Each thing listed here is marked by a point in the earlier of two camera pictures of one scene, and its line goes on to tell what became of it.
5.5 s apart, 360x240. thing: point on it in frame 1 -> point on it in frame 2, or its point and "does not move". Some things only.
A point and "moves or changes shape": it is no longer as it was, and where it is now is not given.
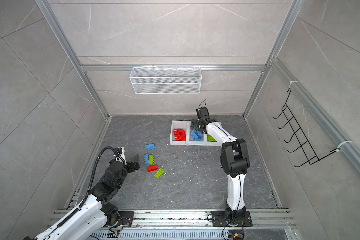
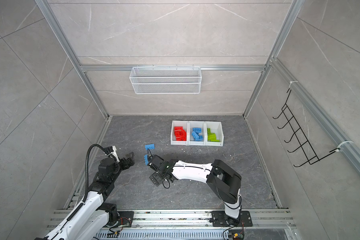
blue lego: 146,159 does not move
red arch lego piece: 180,134 does not move
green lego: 210,138 does not move
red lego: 152,168 moves or changes shape
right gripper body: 196,124 -> 162,174
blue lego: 150,147 does not move
